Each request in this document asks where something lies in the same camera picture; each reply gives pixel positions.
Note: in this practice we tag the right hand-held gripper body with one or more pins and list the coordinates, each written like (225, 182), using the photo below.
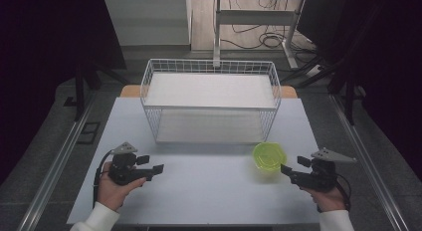
(320, 176)

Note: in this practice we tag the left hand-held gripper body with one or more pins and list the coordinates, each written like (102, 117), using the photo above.
(123, 169)

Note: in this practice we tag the translucent green plastic bowl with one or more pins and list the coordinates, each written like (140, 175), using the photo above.
(269, 157)

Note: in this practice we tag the person's left hand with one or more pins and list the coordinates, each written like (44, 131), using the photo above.
(112, 191)

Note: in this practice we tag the person's right hand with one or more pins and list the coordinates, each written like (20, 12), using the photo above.
(326, 199)

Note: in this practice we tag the wooden table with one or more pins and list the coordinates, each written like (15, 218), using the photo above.
(130, 91)

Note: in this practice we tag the black metal stand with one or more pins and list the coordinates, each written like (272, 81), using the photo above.
(79, 91)
(348, 91)

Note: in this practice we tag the white power strip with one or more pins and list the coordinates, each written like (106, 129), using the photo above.
(313, 71)

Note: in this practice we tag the dark curtain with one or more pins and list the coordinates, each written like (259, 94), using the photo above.
(388, 58)
(36, 42)

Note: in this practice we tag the white cabinet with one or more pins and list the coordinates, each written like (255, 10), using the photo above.
(149, 22)

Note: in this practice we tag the metal floor rail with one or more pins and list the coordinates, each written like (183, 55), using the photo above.
(54, 164)
(368, 164)

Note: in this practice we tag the black floor bracket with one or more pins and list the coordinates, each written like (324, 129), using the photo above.
(89, 133)

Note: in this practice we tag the white metal desk frame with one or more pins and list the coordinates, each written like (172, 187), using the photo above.
(255, 17)

